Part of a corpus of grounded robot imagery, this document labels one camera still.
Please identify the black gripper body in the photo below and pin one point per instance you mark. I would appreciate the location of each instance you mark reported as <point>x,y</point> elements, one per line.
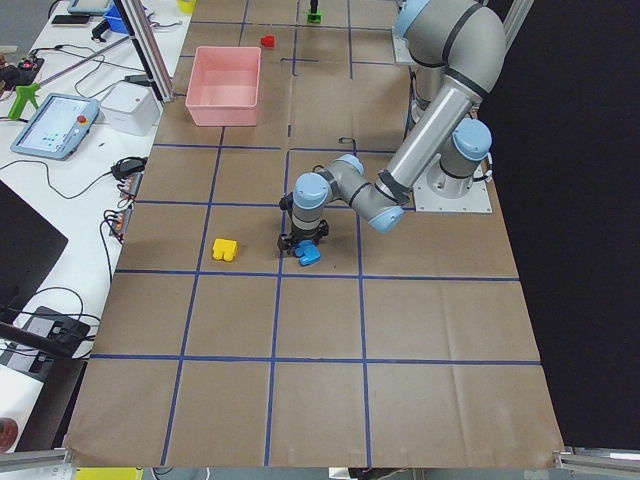
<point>303,233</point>

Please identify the blue toy block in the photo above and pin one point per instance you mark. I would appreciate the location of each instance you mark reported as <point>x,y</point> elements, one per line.
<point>307,253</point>

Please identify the yellow toy block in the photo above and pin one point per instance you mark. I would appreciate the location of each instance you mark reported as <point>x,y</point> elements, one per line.
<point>224,249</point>

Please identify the red toy block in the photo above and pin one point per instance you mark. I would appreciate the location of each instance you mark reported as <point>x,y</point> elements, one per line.
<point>268,41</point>

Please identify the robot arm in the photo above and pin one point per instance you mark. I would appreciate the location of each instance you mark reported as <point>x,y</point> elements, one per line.
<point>445,143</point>
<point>466,39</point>

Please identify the pink plastic box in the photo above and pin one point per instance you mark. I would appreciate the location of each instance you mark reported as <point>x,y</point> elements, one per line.
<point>223,87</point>

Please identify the white square box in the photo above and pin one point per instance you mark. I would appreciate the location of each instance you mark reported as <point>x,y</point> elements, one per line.
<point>130,108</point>

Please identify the green toy block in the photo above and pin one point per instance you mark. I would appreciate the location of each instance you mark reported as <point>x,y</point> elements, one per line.
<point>314,17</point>

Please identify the teach pendant tablet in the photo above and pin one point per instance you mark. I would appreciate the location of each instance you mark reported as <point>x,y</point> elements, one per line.
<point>57,127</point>

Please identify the blue plastic bin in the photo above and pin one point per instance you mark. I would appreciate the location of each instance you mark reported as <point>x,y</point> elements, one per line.
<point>114,20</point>

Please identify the green plastic clamp tool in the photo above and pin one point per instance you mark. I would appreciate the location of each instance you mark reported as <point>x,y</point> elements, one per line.
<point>24,94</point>

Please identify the black smartphone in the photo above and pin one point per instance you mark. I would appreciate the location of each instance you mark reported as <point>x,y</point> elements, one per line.
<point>70,20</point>

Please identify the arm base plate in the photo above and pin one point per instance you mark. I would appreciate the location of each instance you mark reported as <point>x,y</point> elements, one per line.
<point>436,192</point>

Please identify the aluminium frame post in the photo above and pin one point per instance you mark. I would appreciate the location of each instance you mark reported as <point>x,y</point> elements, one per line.
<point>145,44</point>

